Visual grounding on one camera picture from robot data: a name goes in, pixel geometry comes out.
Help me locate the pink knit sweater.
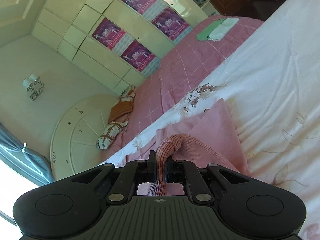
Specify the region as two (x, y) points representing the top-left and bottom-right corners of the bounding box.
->
(122, 99), (251, 196)

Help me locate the white brown patterned pillow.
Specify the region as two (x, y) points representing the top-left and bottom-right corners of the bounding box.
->
(96, 121), (129, 150)

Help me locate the orange brown pillow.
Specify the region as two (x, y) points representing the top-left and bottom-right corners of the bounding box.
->
(108, 98), (133, 123)

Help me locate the cream round headboard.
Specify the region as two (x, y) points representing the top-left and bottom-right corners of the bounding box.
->
(50, 94), (117, 180)

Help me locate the blue curtain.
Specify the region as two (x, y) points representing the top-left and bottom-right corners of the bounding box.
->
(1, 125), (55, 186)

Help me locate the pink checked bedspread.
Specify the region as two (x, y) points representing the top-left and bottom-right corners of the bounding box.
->
(102, 15), (263, 160)

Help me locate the lower left purple poster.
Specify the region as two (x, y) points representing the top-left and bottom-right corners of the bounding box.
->
(120, 40), (156, 72)

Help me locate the white floral quilt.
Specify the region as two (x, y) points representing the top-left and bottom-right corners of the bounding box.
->
(108, 0), (319, 239)

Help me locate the green folded cloth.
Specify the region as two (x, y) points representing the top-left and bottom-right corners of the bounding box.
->
(196, 18), (226, 41)

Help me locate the upper left purple poster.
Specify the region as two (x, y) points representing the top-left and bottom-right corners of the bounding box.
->
(92, 18), (126, 50)

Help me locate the cream wardrobe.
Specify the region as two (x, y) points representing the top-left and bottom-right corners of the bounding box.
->
(32, 0), (207, 93)

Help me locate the white folded cloth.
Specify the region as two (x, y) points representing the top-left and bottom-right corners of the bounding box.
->
(208, 18), (240, 42)

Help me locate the lower right purple poster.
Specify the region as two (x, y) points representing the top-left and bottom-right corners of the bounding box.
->
(151, 7), (189, 41)

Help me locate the wall lamp sconce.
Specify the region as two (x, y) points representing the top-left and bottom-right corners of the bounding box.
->
(22, 73), (45, 101)

